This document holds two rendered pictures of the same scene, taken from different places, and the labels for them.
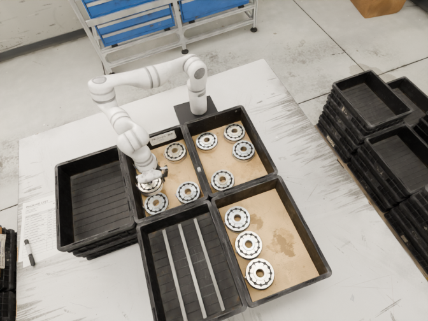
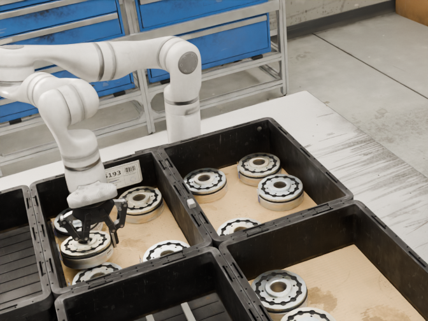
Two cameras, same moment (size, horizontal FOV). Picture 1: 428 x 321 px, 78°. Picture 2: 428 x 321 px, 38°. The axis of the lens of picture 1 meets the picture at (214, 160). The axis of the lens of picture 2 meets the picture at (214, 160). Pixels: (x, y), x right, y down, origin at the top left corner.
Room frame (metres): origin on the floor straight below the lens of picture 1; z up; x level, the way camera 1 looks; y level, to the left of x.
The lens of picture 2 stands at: (-0.49, 0.12, 1.65)
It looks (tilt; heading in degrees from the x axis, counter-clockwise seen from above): 32 degrees down; 354
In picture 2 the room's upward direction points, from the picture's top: 7 degrees counter-clockwise
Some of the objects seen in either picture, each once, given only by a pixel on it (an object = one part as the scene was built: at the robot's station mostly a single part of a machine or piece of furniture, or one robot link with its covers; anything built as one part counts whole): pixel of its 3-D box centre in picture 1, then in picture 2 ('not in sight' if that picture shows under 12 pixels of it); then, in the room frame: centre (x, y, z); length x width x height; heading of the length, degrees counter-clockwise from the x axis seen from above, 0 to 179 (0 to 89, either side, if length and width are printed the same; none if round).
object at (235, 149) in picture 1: (243, 149); (279, 187); (0.63, -0.14, 0.86); 0.10 x 0.10 x 0.01
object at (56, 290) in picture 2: (162, 170); (113, 214); (0.56, 0.23, 0.92); 0.40 x 0.30 x 0.02; 11
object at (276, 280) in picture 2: (237, 218); (278, 287); (0.32, -0.05, 0.86); 0.05 x 0.05 x 0.01
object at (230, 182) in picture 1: (222, 179); (241, 233); (0.50, -0.02, 0.86); 0.10 x 0.10 x 0.01
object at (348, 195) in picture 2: (227, 148); (247, 174); (0.62, -0.07, 0.92); 0.40 x 0.30 x 0.02; 11
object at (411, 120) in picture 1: (398, 110); not in sight; (1.11, -1.42, 0.26); 0.40 x 0.30 x 0.23; 12
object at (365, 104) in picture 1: (356, 118); not in sight; (1.02, -1.03, 0.37); 0.40 x 0.30 x 0.45; 12
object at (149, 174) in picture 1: (146, 165); (86, 175); (0.52, 0.25, 1.05); 0.11 x 0.09 x 0.06; 10
